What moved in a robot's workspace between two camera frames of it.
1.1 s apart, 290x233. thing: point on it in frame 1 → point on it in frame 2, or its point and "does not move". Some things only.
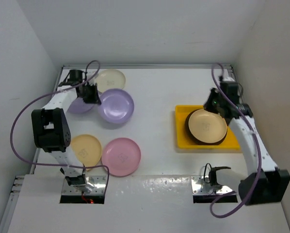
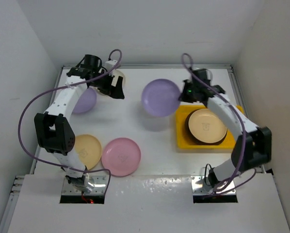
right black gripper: x=214 y=91 → x=184 y=97
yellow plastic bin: x=183 y=141 does not move
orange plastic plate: x=207 y=126 does not move
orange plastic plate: x=87 y=149 does not move
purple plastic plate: x=117 y=106 → x=160 y=97
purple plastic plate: x=77 y=106 does not move
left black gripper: x=95 y=98 → x=115 y=91
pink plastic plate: x=121 y=156 does not move
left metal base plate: x=99 y=181 does not move
